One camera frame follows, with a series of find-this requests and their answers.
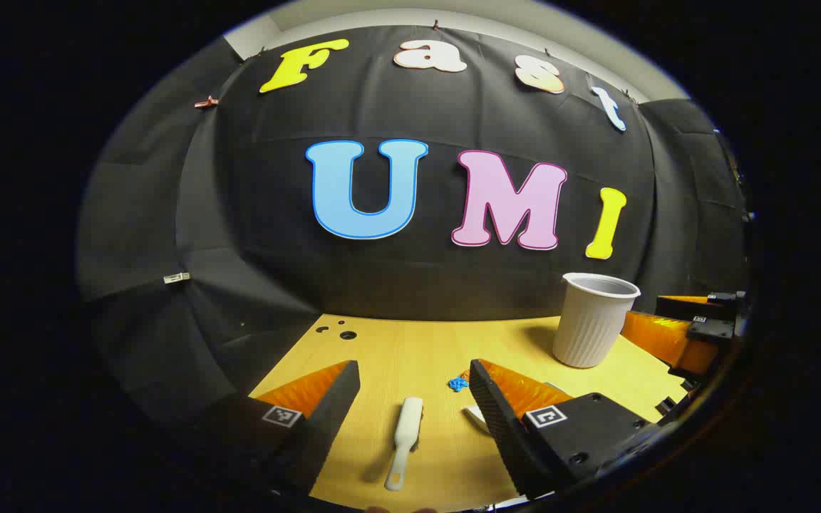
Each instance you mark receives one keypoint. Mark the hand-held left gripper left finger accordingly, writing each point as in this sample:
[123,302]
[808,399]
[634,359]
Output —
[332,413]

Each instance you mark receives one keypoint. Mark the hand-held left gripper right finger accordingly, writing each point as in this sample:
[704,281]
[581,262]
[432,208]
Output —
[496,420]

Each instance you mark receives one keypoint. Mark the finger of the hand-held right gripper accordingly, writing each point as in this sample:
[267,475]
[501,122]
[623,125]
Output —
[667,342]
[688,308]

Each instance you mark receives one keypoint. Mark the blue paper trash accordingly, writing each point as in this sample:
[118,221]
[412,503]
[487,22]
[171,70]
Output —
[457,384]

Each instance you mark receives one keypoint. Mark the small white broom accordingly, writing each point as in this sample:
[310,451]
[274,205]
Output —
[406,424]

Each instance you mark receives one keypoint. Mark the white ribbed garbage bin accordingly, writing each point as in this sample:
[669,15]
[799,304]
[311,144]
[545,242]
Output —
[592,328]

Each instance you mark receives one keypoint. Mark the black backdrop cloth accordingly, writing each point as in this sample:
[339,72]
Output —
[396,285]

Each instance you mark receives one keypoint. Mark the small silver clip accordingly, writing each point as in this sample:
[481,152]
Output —
[177,278]

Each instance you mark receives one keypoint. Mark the small orange clip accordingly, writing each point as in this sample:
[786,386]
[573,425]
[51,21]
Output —
[206,102]

